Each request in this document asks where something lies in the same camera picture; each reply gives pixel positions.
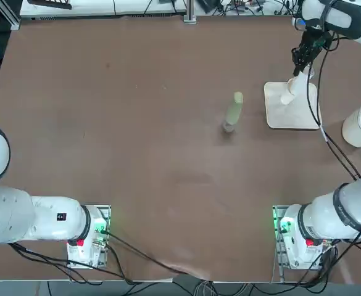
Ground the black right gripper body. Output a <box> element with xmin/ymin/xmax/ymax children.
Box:
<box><xmin>301</xmin><ymin>27</ymin><xmax>334</xmax><ymax>52</ymax></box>

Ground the white disposable paper cup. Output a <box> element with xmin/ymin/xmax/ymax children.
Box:
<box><xmin>280</xmin><ymin>78</ymin><xmax>301</xmax><ymax>105</ymax></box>
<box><xmin>291</xmin><ymin>66</ymin><xmax>316</xmax><ymax>93</ymax></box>

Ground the white rectangular mat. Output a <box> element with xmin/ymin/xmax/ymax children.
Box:
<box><xmin>263</xmin><ymin>81</ymin><xmax>322</xmax><ymax>130</ymax></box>

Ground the green bottle with clear cap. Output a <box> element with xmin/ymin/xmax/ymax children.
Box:
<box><xmin>222</xmin><ymin>91</ymin><xmax>244</xmax><ymax>134</ymax></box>

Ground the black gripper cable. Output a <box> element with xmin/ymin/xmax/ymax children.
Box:
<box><xmin>305</xmin><ymin>30</ymin><xmax>361</xmax><ymax>181</ymax></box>

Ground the aluminium profile post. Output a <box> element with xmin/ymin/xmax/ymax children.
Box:
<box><xmin>183</xmin><ymin>0</ymin><xmax>198</xmax><ymax>23</ymax></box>

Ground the black base power cable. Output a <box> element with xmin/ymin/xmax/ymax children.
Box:
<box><xmin>101</xmin><ymin>229</ymin><xmax>212</xmax><ymax>283</ymax></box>
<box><xmin>320</xmin><ymin>197</ymin><xmax>361</xmax><ymax>284</ymax></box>
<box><xmin>7</xmin><ymin>242</ymin><xmax>102</xmax><ymax>284</ymax></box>

